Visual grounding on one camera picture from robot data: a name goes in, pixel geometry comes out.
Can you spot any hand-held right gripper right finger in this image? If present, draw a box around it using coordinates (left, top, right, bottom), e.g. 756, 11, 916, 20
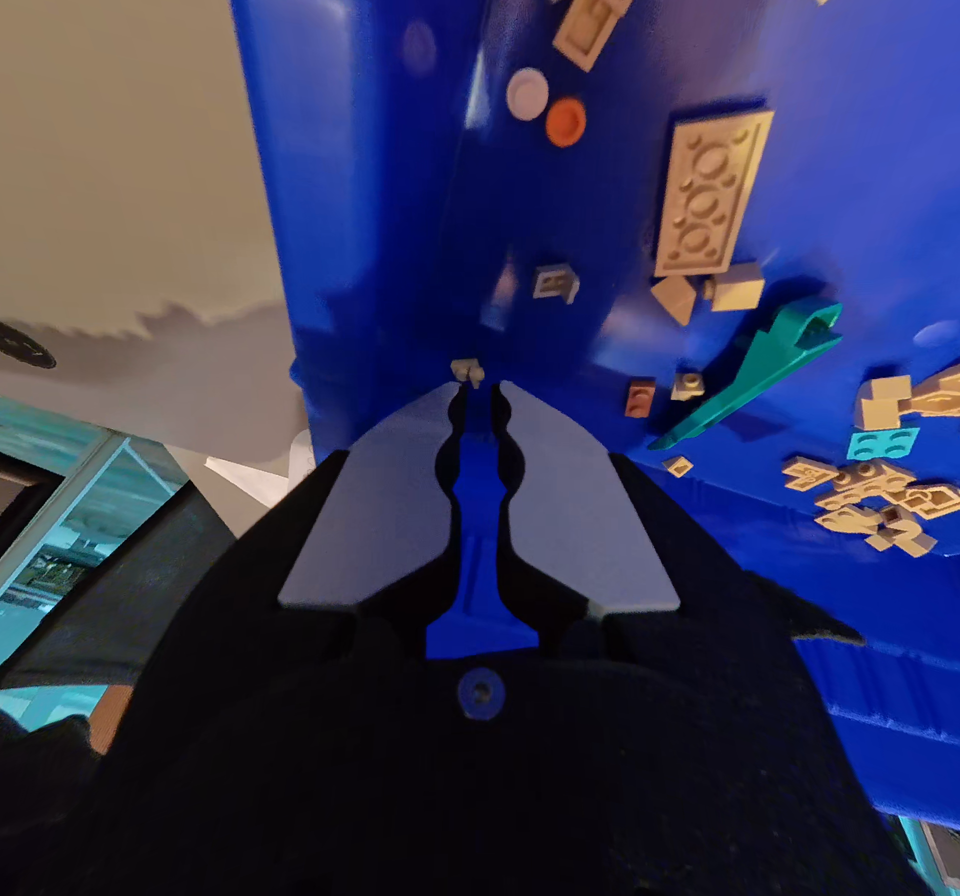
491, 380, 682, 614

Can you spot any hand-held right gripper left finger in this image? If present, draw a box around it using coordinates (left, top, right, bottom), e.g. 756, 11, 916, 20
277, 382, 462, 611

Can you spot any pile of tan bricks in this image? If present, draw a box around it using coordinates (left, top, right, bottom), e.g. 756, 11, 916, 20
540, 0, 960, 561

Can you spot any blue storage bin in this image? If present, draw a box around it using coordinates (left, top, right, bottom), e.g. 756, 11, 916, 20
217, 0, 960, 831

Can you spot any black desk grommet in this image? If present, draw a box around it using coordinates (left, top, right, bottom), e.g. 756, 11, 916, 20
0, 320, 59, 372

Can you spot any teal brick separator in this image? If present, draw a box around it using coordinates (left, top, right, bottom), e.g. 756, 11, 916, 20
646, 296, 846, 452

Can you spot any small grey brick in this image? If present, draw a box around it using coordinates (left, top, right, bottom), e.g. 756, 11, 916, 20
531, 263, 582, 306

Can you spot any black framed board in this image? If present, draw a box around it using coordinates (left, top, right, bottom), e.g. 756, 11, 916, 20
0, 480, 243, 689

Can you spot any teal square plate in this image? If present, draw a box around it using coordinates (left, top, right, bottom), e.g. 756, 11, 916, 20
845, 422, 924, 464

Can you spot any orange round stud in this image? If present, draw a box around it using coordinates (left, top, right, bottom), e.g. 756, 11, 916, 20
545, 95, 588, 149

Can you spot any white round stud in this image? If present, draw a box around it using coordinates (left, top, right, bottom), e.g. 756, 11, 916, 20
505, 67, 552, 122

